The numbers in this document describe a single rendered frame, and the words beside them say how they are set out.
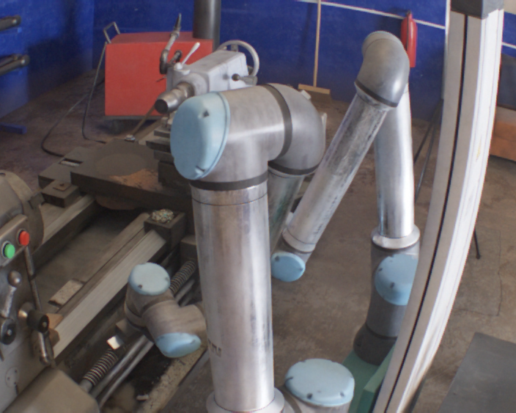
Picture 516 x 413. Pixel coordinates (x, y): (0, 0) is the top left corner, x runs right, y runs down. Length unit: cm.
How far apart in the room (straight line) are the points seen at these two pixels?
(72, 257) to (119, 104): 296
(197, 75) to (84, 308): 119
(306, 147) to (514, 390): 90
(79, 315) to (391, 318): 82
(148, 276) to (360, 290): 199
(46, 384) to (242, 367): 58
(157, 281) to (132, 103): 363
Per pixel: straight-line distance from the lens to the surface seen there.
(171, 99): 228
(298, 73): 601
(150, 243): 191
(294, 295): 314
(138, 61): 479
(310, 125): 95
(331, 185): 146
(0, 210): 120
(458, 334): 303
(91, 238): 218
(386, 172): 159
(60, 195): 216
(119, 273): 178
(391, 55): 139
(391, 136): 155
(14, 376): 136
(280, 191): 105
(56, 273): 200
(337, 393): 120
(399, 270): 159
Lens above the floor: 184
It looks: 27 degrees down
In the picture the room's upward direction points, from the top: 2 degrees clockwise
